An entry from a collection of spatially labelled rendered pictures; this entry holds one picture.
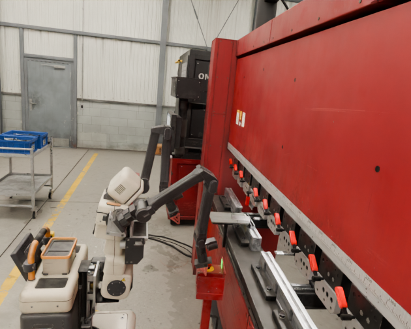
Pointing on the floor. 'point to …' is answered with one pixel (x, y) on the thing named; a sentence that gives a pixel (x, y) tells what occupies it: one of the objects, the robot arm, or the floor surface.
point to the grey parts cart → (21, 179)
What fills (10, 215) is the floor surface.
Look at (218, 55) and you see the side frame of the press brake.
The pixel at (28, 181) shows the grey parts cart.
